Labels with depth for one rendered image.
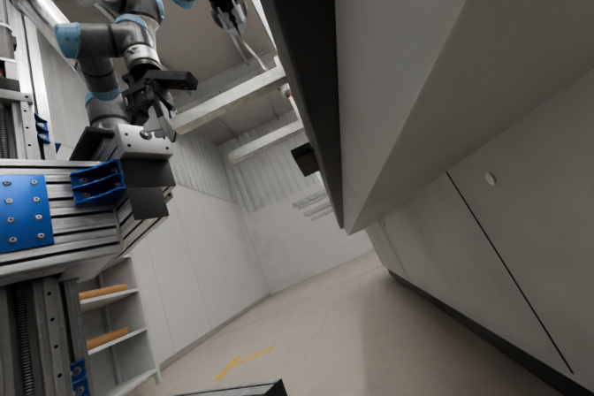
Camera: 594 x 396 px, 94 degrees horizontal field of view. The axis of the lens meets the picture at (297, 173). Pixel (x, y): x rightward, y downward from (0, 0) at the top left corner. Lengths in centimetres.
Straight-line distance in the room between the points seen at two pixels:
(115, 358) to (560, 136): 367
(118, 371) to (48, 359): 280
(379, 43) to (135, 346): 352
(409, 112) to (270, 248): 837
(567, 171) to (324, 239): 790
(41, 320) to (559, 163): 102
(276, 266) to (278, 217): 143
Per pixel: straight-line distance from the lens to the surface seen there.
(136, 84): 78
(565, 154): 43
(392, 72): 17
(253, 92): 62
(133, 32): 84
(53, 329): 92
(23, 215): 86
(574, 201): 46
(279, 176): 867
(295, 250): 834
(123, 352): 366
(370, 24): 18
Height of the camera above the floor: 47
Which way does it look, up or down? 17 degrees up
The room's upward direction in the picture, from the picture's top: 24 degrees counter-clockwise
